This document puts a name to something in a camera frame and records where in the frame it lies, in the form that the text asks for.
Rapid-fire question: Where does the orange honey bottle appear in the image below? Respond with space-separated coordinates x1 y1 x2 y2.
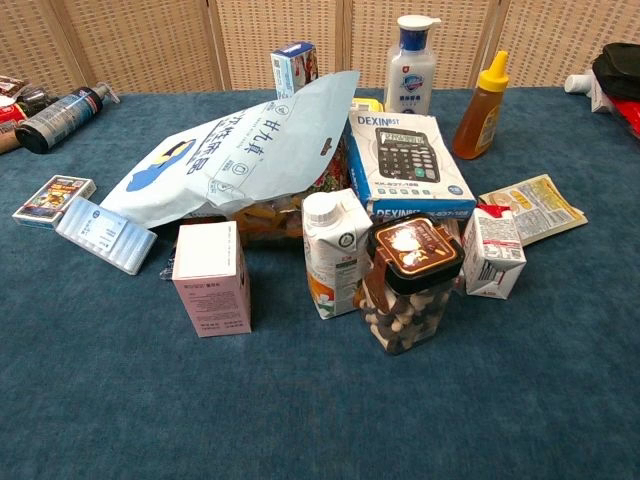
452 50 510 161

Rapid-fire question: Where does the white hand soap bottle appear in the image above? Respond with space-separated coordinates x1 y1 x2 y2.
383 14 443 114

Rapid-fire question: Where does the black pump bottle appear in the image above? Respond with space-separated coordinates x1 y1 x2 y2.
14 81 122 155

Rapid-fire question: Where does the white green beverage carton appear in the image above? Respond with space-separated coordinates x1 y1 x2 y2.
301 188 374 321

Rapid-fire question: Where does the clear jar with brown lid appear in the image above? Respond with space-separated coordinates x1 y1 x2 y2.
353 212 467 357

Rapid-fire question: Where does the blue calculator box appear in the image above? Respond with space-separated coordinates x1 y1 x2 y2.
345 110 478 221

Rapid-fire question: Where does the pink white box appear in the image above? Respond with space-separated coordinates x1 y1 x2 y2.
171 220 253 339

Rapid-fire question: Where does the large light blue bag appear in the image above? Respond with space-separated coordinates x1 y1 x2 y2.
99 70 361 230

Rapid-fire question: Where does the blue table cloth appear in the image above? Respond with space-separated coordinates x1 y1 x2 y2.
0 86 640 480

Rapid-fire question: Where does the small white milk carton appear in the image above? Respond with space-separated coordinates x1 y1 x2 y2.
462 203 528 300

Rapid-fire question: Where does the small blue white carton box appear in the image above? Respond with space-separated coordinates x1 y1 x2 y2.
270 41 320 100

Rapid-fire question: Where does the clear plastic vial pack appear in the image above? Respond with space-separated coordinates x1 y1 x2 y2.
54 196 158 276

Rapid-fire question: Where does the beige yellow snack packet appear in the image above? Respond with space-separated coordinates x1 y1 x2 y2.
478 173 589 247

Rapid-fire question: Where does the woven folding screen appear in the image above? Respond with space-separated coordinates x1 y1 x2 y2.
0 0 640 97

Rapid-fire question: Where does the playing card box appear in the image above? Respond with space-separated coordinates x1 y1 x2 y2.
11 174 97 230

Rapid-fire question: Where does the white tube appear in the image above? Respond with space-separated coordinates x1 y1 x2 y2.
564 73 597 95

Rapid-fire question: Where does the red package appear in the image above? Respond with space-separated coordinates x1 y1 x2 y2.
610 97 640 139

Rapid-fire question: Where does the black bag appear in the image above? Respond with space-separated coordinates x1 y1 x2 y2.
591 42 640 101

